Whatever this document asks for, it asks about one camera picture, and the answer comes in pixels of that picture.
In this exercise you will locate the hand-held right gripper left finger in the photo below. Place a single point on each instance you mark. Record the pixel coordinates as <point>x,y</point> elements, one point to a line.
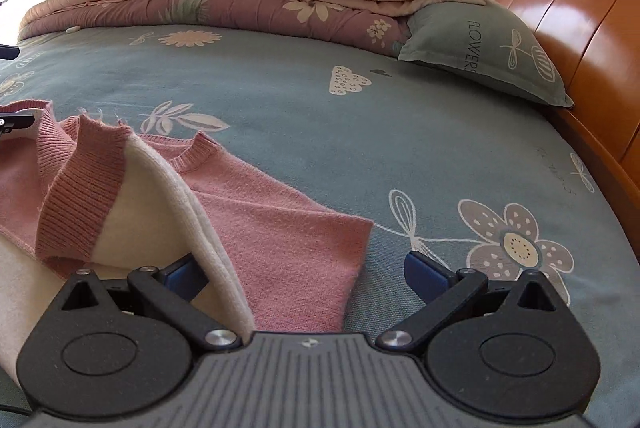
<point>185,275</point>

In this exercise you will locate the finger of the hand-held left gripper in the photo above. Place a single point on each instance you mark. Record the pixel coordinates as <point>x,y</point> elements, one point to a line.
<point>9,50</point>
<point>17,122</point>

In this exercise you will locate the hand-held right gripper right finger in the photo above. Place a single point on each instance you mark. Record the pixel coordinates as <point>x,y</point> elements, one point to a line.
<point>427,275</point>

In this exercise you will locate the pink and white knit sweater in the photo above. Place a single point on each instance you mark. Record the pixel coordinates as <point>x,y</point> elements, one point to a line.
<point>280,233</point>

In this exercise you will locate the green printed pillow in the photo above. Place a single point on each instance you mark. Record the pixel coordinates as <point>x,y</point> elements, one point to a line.
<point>480,48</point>

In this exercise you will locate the wooden headboard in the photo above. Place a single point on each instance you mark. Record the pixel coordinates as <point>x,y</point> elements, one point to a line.
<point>590,28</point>

